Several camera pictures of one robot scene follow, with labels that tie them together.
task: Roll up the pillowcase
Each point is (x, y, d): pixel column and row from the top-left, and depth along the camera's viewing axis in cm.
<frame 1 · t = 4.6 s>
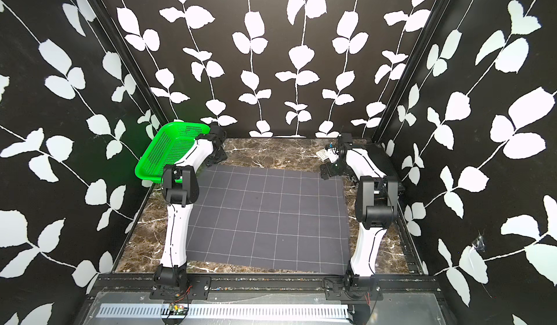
left hand: (218, 155, 109), fingers open
right hand: (330, 168, 98), fingers open
grey grid pillowcase: (278, 220, 92), on the table
green plastic basket: (171, 142, 119), point 2 cm above the table

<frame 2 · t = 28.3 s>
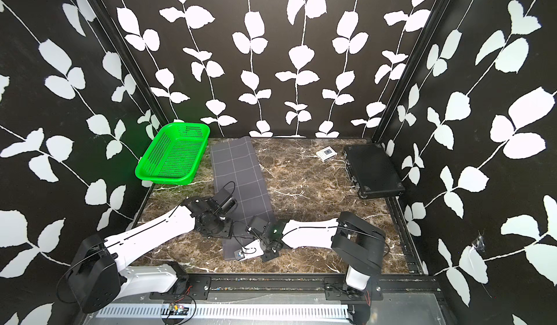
left hand: (227, 229, 81), fingers open
right hand: (256, 244, 83), fingers closed
grey grid pillowcase: (235, 161, 113), on the table
the other named things where they were.

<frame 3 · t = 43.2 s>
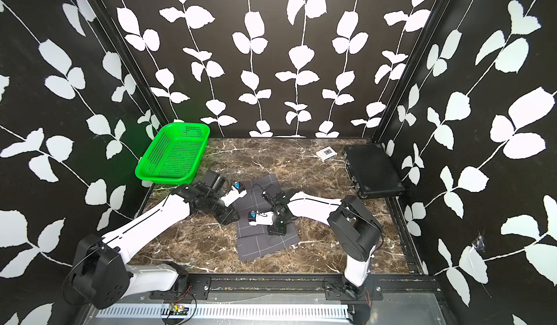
left hand: (235, 210, 82), fingers open
right hand: (269, 225, 87), fingers closed
grey grid pillowcase: (255, 241, 84), point 3 cm above the table
the other named things where they were.

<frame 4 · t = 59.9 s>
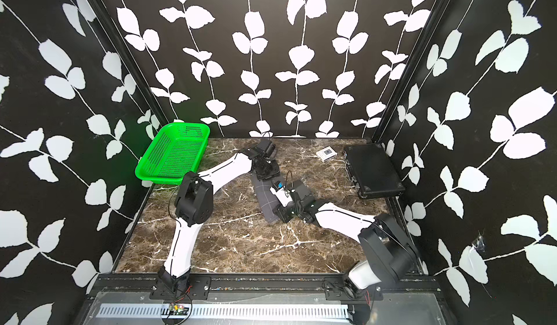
left hand: (280, 171, 97), fingers open
right hand: (274, 205, 86), fingers open
grey grid pillowcase: (265, 197, 95), point 4 cm above the table
the other named things where they were.

